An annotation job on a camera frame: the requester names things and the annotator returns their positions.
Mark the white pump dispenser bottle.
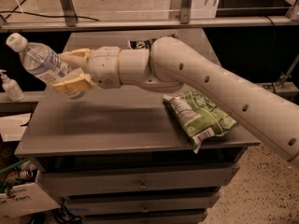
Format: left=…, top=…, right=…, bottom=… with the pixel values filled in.
left=0, top=70, right=24, bottom=102

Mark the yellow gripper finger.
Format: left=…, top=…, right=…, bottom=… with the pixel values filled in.
left=59, top=49, right=93, bottom=72
left=51, top=68, right=95, bottom=93

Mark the white cardboard box with text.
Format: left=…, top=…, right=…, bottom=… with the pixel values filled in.
left=0, top=183, right=60, bottom=217

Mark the blue label plastic water bottle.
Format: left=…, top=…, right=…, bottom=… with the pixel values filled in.
left=6, top=33, right=81, bottom=88

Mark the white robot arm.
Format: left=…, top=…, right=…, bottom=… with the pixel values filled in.
left=52, top=36, right=299, bottom=166

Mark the black cable on floor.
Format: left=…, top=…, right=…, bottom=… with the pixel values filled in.
left=0, top=0, right=100, bottom=22

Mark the dark blue chip bag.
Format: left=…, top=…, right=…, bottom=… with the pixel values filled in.
left=128, top=33, right=180, bottom=50

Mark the metal frame rail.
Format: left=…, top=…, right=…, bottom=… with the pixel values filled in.
left=0, top=0, right=298, bottom=33

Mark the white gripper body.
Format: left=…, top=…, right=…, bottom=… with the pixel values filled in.
left=88, top=47, right=121, bottom=89

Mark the green hose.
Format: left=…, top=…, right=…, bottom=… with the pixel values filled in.
left=0, top=157, right=31, bottom=175

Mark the green snack bag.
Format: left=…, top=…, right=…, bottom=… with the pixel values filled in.
left=164, top=90, right=238, bottom=154

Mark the grey drawer cabinet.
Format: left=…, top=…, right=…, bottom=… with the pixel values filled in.
left=14, top=28, right=262, bottom=224

